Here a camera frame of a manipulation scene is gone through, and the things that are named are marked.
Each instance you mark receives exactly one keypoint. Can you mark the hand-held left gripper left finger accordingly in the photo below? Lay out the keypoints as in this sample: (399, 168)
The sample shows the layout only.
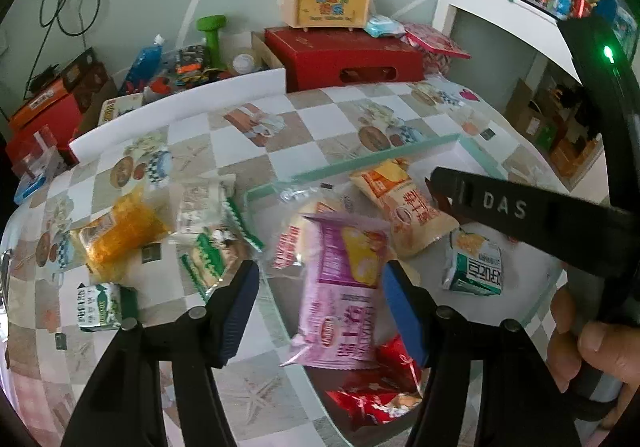
(235, 317)

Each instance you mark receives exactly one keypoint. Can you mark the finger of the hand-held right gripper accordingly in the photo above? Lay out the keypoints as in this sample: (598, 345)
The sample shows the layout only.
(500, 209)

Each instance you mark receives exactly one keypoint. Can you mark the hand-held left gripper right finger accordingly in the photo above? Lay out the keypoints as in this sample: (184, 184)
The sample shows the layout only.
(405, 312)

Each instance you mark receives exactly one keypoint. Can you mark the clear tray with green rim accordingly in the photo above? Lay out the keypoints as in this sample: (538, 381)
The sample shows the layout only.
(280, 287)

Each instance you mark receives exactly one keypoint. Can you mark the green and white drink carton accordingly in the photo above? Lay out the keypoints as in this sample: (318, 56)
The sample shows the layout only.
(475, 264)

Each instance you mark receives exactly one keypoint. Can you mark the pink snack packet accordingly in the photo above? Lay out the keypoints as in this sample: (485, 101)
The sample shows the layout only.
(340, 287)

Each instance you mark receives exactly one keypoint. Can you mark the red snack packet with picture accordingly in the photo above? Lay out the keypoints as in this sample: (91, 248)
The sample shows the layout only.
(375, 397)

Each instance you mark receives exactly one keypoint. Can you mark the peach snack packet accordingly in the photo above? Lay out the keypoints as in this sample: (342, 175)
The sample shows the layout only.
(405, 212)

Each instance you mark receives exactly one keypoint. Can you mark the person's right hand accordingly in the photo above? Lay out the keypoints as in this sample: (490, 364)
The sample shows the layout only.
(607, 352)

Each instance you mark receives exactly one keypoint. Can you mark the brown cardboard boxes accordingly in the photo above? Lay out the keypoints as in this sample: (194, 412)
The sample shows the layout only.
(555, 127)

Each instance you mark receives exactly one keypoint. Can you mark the round pastry in clear packet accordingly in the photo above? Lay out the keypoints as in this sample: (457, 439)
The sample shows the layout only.
(295, 227)

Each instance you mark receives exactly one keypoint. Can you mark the white and green snack packet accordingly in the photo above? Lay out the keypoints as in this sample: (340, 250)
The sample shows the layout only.
(200, 202)

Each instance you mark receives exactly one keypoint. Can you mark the small green milk carton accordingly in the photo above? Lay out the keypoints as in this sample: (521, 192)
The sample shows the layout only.
(105, 307)

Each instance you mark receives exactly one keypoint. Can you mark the yellow snack packet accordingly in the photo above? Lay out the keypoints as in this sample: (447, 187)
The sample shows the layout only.
(120, 232)

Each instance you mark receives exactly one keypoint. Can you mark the red patterned bag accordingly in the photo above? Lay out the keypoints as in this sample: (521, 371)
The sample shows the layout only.
(435, 44)

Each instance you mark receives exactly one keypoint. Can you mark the checkered tablecloth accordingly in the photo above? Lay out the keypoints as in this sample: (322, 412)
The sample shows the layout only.
(310, 142)

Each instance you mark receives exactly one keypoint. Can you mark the large red box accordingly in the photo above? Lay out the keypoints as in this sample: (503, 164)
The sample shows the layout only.
(345, 59)

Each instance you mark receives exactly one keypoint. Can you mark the wet wipes pack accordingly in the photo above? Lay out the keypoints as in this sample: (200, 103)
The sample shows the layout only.
(382, 26)

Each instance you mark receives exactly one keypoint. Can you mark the pale yellow flat box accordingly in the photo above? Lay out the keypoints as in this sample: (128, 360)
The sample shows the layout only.
(120, 107)

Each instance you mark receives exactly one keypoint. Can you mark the blue packet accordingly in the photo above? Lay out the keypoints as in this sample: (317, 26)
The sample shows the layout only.
(32, 187)

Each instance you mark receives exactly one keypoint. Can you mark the clear tape roll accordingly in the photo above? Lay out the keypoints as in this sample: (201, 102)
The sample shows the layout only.
(245, 63)

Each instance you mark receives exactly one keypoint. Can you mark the black colourful packet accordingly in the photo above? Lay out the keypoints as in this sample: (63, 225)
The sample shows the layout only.
(192, 59)

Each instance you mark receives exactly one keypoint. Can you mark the open cardboard box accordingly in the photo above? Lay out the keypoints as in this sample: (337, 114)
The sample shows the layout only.
(265, 52)

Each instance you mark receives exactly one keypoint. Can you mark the blue pouch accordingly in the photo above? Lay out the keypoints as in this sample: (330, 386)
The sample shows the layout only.
(145, 62)

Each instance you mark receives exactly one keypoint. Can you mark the green dumbbell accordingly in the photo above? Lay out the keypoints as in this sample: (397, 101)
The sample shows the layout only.
(212, 39)

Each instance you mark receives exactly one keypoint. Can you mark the orange box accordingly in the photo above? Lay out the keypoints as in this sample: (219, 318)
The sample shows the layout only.
(45, 104)

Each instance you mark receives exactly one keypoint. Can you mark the brown box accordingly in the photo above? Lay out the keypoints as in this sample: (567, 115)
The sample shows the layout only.
(85, 74)

